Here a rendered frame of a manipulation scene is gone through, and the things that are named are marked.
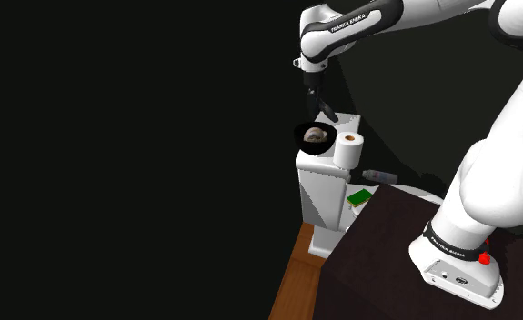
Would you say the green yellow sponge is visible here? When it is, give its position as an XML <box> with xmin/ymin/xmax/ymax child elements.
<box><xmin>346</xmin><ymin>188</ymin><xmax>374</xmax><ymax>208</ymax></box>

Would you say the grey spray bottle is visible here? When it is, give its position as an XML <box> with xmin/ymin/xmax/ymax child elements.
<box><xmin>361</xmin><ymin>169</ymin><xmax>398</xmax><ymax>185</ymax></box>

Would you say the black bowl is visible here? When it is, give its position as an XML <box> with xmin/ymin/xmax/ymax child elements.
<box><xmin>293</xmin><ymin>121</ymin><xmax>338</xmax><ymax>156</ymax></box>

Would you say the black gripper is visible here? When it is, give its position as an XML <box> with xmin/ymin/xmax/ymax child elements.
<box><xmin>303</xmin><ymin>71</ymin><xmax>340</xmax><ymax>124</ymax></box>

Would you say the grey round stone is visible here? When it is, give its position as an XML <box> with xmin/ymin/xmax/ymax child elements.
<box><xmin>303</xmin><ymin>126</ymin><xmax>327</xmax><ymax>144</ymax></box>

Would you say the white toilet paper roll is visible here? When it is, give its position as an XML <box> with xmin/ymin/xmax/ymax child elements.
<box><xmin>333</xmin><ymin>131</ymin><xmax>365</xmax><ymax>170</ymax></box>

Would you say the dark robot stand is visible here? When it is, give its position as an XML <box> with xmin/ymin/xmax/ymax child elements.
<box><xmin>312</xmin><ymin>184</ymin><xmax>523</xmax><ymax>320</ymax></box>

